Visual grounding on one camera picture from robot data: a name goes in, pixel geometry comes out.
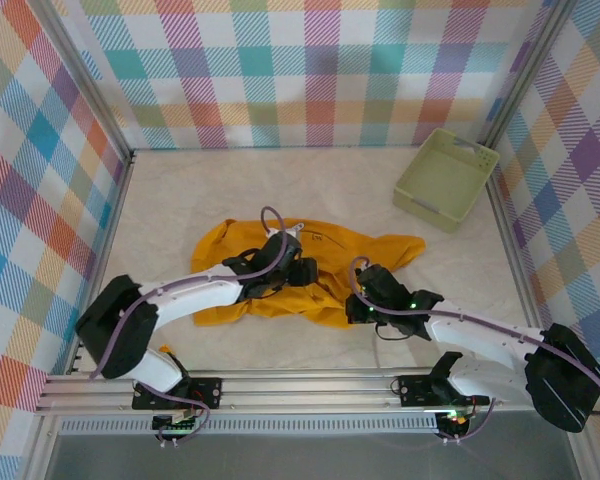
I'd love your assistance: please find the yellow t-shirt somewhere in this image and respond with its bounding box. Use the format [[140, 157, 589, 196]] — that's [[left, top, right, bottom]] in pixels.
[[189, 217, 427, 331]]

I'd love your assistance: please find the light green plastic basket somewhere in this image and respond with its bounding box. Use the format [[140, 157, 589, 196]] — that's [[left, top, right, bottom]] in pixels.
[[392, 128, 501, 235]]

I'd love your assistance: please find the controller circuit board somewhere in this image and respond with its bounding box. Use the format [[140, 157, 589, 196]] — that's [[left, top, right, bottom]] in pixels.
[[437, 409, 474, 431], [152, 412, 201, 436]]

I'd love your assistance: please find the grey metal panel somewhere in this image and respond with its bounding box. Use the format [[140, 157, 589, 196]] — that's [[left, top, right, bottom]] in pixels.
[[44, 433, 581, 480]]

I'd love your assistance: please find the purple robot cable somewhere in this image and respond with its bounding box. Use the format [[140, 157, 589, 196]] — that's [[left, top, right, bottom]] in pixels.
[[348, 256, 600, 445], [88, 205, 287, 446]]

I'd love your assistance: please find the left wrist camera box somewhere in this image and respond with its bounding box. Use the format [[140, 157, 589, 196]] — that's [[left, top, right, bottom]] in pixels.
[[265, 222, 307, 242]]

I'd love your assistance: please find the thin black cable loop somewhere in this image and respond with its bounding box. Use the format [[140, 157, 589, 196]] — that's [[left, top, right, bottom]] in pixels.
[[373, 322, 416, 344]]

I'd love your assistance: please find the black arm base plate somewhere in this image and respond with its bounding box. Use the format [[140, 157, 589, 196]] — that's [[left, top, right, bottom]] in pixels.
[[132, 377, 223, 411], [397, 373, 491, 407]]

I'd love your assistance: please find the aluminium mounting rail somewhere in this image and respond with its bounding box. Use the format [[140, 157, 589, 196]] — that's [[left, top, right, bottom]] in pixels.
[[34, 369, 586, 415]]

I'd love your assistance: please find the aluminium table side rail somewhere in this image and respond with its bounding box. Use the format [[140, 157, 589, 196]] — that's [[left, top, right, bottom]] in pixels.
[[64, 152, 137, 376], [478, 145, 556, 370]]

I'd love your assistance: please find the grey slotted cable duct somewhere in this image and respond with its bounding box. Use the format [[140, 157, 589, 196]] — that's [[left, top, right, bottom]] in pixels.
[[59, 418, 441, 435]]

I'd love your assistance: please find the aluminium frame post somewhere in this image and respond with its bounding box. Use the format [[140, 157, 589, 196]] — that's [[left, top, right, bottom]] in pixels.
[[477, 0, 581, 156], [29, 0, 136, 166]]

